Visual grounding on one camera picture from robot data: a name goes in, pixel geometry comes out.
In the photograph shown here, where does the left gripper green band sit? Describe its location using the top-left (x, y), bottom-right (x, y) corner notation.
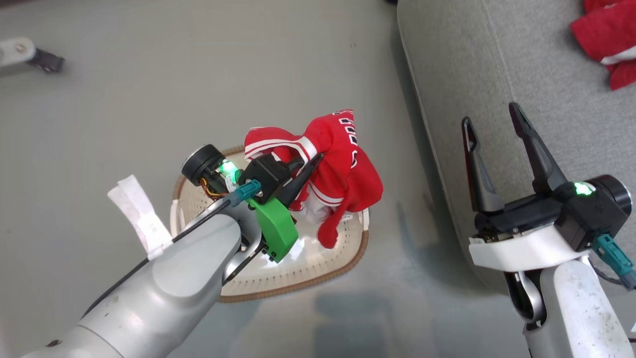
top-left (181, 144), bottom-right (325, 264)

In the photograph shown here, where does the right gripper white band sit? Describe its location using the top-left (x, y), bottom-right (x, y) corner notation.
top-left (461, 102), bottom-right (633, 272)

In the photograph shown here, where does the red jersey black print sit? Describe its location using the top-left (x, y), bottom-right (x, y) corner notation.
top-left (243, 109), bottom-right (385, 250)

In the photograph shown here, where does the red garment white trim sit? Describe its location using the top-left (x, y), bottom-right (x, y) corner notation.
top-left (570, 0), bottom-right (636, 91)

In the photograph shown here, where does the grey fabric sofa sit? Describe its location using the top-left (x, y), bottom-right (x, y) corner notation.
top-left (396, 0), bottom-right (636, 295)

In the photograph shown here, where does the white plastic laundry basket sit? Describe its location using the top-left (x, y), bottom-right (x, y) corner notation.
top-left (169, 145), bottom-right (370, 303)

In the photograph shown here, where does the white tape tag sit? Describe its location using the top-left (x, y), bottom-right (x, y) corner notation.
top-left (107, 175), bottom-right (173, 260)

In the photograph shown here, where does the grey curved partition leg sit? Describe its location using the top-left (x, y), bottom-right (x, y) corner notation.
top-left (0, 37), bottom-right (37, 69)

